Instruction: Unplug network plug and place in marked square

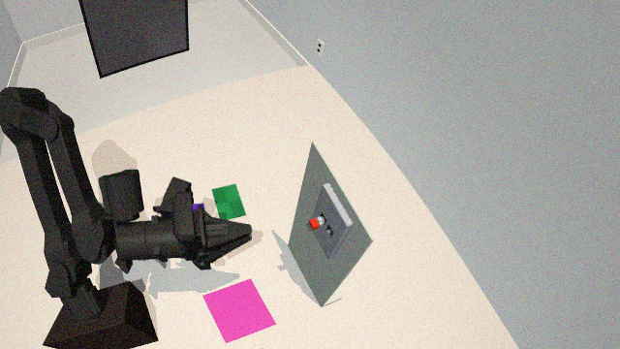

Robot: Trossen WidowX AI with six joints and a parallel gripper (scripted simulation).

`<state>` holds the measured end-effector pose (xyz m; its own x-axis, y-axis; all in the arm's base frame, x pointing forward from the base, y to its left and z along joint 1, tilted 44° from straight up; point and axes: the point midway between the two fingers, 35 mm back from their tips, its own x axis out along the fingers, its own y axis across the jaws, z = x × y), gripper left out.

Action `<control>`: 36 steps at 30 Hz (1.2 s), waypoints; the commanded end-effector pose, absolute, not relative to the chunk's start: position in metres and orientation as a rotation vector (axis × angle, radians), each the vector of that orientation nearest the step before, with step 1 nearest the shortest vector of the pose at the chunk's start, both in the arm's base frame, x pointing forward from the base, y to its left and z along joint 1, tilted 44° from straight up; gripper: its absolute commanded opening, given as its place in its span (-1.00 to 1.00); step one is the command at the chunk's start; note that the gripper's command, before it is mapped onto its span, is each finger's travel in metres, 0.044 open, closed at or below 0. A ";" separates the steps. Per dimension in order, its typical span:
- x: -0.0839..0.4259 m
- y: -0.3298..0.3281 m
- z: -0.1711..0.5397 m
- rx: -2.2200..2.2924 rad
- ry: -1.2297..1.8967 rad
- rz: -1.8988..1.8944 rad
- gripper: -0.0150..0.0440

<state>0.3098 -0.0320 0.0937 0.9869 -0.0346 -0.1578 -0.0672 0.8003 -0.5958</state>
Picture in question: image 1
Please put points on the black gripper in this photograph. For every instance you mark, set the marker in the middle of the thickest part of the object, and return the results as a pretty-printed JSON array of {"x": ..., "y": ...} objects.
[{"x": 193, "y": 234}]

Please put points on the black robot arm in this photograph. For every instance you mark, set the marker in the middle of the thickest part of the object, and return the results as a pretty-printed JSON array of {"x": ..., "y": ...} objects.
[{"x": 31, "y": 121}]

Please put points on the translucent magenta square zone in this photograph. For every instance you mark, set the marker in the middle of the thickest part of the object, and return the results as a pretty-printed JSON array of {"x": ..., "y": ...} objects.
[{"x": 238, "y": 310}]

